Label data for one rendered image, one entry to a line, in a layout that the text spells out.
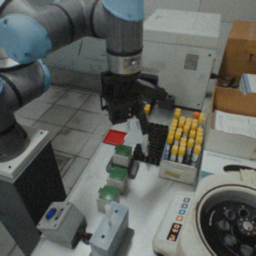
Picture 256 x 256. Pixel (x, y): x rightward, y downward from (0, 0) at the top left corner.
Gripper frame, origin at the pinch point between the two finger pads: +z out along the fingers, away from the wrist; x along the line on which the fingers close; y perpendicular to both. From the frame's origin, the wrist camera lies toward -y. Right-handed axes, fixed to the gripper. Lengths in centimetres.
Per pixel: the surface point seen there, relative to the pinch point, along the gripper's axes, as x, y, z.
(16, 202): -13.0, 36.3, 24.5
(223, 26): -99, -137, 14
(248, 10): -88, -148, 1
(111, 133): -16.6, -0.5, 12.0
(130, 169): 2.1, 1.8, 11.1
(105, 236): 21.2, 17.6, 2.8
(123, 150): 0.0, 3.1, 4.4
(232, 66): -30, -73, 8
